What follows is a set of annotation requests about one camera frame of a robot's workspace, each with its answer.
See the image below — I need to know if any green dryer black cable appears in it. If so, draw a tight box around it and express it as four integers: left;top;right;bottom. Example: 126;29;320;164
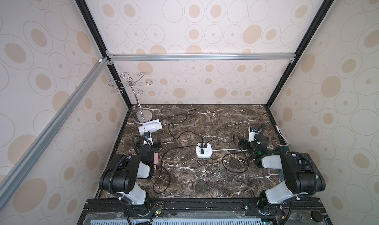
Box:
205;134;252;174

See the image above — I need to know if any pink dryer black cable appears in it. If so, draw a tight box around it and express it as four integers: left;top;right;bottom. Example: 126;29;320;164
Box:
152;143;205;194

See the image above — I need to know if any white dryer black cable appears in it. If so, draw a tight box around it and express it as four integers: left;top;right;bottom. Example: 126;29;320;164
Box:
159;109;205;149

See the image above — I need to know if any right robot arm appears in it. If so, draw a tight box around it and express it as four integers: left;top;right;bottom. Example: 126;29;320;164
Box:
238;136;326;209

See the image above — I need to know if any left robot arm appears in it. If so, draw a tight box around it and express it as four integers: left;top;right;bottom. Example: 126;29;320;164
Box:
99;142;161;210

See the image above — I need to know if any dark green hair dryer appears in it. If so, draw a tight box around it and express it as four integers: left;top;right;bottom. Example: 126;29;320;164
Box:
275;145;291;153

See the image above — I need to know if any white hair dryer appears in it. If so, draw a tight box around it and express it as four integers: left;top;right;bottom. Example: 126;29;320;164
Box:
138;119;162;136

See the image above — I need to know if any chrome cup holder stand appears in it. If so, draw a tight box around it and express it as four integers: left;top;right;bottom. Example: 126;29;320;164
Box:
108;72;153;125

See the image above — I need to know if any white power strip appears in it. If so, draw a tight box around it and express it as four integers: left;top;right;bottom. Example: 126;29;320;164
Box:
196;143;212;159

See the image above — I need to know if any black round knob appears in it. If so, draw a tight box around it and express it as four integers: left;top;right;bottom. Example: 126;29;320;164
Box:
310;210;323;223

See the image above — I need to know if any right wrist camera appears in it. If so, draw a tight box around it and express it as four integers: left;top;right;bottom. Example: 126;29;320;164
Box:
248;123;266;143

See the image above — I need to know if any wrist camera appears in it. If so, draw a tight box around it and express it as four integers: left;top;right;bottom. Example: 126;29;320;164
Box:
248;123;266;143
142;131;154;147

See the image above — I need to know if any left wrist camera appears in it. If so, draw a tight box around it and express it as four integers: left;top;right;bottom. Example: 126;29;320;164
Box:
142;131;154;147

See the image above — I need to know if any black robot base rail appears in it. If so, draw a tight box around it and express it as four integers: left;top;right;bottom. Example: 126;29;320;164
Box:
78;197;332;225

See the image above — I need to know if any horizontal aluminium frame bar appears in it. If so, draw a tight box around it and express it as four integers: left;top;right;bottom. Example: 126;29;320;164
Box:
109;52;296;62

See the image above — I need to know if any left aluminium frame bar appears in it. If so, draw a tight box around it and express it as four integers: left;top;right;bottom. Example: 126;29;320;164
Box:
1;56;110;209

